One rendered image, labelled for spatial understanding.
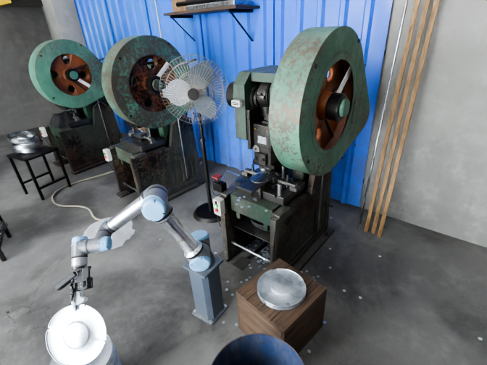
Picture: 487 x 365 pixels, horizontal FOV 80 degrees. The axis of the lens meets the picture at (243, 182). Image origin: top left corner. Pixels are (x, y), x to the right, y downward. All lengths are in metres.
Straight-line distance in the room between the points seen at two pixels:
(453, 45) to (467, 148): 0.78
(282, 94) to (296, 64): 0.15
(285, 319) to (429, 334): 1.00
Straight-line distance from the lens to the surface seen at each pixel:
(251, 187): 2.01
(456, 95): 2.82
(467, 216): 3.15
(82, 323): 1.78
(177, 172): 3.58
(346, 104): 1.76
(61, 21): 6.57
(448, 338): 2.40
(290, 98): 1.46
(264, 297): 1.81
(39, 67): 4.38
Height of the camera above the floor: 1.75
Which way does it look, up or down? 28 degrees down
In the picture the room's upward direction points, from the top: 3 degrees counter-clockwise
